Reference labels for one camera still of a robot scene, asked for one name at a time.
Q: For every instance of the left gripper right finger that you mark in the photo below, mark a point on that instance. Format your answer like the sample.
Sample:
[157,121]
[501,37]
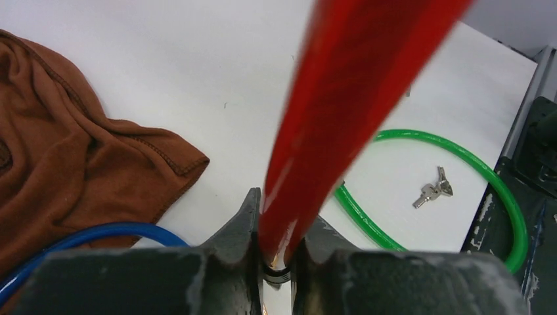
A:
[332,276]

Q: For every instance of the red cable lock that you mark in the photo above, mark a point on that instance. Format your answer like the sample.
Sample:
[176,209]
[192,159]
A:
[357,59]

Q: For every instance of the blue cable lock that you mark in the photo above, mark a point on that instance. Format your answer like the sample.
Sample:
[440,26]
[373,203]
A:
[155,233]

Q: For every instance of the green cable lock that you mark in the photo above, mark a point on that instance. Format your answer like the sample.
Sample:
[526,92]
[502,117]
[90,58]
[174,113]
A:
[520,241]

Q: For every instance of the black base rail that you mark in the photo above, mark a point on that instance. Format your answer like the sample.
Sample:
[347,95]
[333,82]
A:
[530,176]

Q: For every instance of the key bunch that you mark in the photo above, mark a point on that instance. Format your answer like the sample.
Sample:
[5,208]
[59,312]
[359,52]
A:
[430,192]

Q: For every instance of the brown cloth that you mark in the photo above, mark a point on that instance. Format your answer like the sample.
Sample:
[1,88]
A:
[66,166]

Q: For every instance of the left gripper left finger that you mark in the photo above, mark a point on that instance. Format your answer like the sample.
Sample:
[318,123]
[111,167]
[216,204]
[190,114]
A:
[220,276]

